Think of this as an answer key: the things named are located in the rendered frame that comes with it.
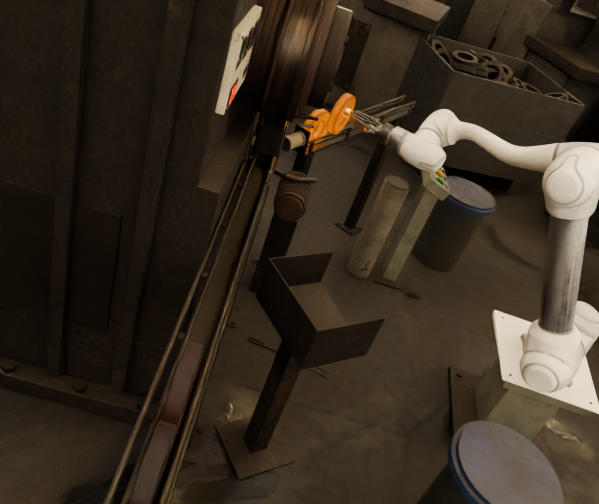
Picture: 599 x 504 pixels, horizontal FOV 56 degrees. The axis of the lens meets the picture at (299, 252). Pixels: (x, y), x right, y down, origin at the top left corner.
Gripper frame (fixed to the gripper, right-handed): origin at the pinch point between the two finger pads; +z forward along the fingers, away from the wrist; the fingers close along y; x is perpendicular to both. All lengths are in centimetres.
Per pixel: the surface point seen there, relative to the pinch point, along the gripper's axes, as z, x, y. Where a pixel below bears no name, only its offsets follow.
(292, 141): 10.8, -16.5, -9.8
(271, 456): -46, -82, -81
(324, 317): -40, -23, -78
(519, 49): -23, -13, 356
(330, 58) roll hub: -7, 31, -53
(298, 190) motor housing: 0.1, -31.1, -13.8
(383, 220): -28, -48, 31
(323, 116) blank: 8.0, -8.2, 5.5
